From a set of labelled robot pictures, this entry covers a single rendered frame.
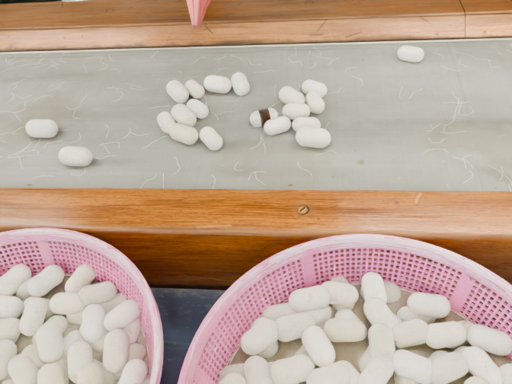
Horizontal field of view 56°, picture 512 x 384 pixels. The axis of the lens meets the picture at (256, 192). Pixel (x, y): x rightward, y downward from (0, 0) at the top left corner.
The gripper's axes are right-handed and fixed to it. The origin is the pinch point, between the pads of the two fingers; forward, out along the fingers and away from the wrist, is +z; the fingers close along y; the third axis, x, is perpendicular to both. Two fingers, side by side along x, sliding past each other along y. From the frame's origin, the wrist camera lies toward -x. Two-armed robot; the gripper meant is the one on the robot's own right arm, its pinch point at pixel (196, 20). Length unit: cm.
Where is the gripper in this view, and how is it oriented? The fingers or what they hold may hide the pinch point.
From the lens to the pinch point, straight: 62.4
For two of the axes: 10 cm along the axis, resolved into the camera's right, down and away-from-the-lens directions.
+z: -0.1, 10.0, -0.6
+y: 9.9, 0.0, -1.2
